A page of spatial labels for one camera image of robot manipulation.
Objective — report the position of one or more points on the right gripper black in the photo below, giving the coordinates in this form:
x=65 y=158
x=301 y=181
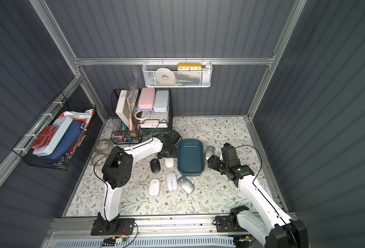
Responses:
x=216 y=164

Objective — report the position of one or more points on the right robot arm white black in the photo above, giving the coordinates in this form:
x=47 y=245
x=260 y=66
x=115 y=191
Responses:
x=275 y=228

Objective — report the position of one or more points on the black wire side basket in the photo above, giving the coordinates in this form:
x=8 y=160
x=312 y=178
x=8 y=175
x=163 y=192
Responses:
x=79 y=108

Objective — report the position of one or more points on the white wire wall basket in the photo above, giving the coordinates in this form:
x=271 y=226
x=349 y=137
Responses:
x=183 y=78

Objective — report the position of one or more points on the white Lecoo wireless mouse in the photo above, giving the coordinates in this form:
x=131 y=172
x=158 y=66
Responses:
x=154 y=187

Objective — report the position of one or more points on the black wire desk organizer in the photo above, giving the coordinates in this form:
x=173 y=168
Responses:
x=142 y=130

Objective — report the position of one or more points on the white plastic case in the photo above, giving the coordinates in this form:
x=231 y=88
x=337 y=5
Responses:
x=63 y=124

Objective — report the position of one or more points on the clear tape roll upper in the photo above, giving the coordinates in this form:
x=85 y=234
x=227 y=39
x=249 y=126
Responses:
x=103 y=146

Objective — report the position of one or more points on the white ergonomic mouse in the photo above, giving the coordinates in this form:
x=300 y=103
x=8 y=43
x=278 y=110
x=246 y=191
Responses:
x=169 y=162

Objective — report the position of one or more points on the yellow clock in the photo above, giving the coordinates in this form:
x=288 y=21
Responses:
x=189 y=66

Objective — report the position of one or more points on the white tape roll in basket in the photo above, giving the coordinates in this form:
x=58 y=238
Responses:
x=164 y=76

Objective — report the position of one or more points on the light blue pencil case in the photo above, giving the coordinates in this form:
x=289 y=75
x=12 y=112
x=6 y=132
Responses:
x=161 y=102

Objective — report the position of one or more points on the navy blue pouch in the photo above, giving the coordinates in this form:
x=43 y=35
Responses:
x=70 y=137

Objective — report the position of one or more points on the aluminium front rail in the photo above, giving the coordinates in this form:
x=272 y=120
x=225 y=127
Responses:
x=149 y=231

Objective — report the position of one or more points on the red wallet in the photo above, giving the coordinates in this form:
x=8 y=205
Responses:
x=44 y=137

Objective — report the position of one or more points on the tape roll on organizer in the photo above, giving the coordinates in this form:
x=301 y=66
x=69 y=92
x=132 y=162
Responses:
x=142 y=115

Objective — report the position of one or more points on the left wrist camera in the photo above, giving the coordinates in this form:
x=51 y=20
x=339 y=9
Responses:
x=173 y=135

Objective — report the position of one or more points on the black wireless mouse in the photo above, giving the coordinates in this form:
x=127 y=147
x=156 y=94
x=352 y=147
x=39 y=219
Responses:
x=155 y=166

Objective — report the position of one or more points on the clear tape roll lower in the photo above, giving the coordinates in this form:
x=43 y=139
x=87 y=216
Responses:
x=98 y=161

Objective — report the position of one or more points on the silver ergonomic mouse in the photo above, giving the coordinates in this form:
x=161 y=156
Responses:
x=210 y=150

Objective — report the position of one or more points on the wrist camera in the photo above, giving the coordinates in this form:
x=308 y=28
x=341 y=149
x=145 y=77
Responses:
x=173 y=135
x=229 y=153

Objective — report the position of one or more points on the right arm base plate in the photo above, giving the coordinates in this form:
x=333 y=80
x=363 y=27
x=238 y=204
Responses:
x=227 y=224

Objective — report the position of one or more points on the pink pencil case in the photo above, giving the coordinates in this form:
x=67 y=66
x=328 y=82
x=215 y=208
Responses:
x=146 y=99

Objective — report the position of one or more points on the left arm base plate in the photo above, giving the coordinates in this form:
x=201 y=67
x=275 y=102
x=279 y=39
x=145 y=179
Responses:
x=116 y=227

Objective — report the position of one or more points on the teal plastic storage box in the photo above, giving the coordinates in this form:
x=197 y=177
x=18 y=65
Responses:
x=190 y=161

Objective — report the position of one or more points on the clear tape roll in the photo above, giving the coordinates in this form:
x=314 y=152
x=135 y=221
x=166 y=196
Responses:
x=98 y=161
x=103 y=146

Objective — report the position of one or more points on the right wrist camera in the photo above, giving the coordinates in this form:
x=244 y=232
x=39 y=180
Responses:
x=229 y=153

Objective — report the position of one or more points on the white book upright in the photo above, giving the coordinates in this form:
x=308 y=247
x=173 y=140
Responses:
x=122 y=109

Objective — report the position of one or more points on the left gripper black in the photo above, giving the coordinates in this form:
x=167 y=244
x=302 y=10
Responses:
x=167 y=152

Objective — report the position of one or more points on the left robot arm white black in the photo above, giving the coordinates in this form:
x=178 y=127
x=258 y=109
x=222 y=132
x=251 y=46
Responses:
x=117 y=169

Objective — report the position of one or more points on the silver wireless mouse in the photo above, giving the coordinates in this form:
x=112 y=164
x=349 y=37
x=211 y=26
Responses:
x=186 y=184

